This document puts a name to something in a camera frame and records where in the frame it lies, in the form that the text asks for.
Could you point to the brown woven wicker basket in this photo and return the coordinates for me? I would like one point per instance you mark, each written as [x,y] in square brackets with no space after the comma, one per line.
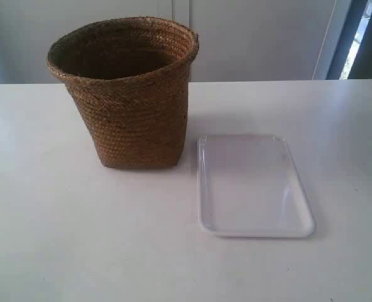
[132,126]

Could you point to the white rectangular plastic tray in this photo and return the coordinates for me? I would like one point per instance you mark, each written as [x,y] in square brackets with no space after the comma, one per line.
[249,187]

